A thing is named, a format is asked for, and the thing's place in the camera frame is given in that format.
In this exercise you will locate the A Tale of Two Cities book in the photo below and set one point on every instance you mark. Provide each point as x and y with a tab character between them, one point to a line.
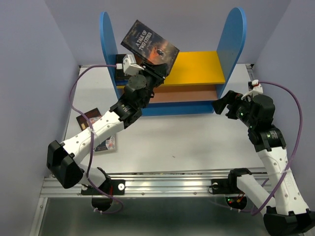
150	46

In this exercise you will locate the Little Women floral book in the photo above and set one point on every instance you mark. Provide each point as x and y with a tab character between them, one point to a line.
109	145

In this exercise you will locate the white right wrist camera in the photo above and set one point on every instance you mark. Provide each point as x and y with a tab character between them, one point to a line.
255	88

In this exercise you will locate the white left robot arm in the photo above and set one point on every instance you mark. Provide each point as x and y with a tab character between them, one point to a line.
64	159

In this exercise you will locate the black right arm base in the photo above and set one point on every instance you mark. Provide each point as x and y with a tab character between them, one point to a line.
228	186

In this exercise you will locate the aluminium mounting rail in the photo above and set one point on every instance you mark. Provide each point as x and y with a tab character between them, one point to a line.
145	185

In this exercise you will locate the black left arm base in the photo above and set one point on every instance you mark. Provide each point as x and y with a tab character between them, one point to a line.
103	189

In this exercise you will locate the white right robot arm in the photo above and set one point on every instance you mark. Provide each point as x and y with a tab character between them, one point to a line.
284	210

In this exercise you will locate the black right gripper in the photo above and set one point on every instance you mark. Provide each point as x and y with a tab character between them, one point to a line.
219	105

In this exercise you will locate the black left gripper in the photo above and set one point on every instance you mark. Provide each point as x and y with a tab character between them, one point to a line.
159	70

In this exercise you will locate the blue yellow wooden bookshelf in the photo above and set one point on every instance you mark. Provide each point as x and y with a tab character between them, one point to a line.
196	78

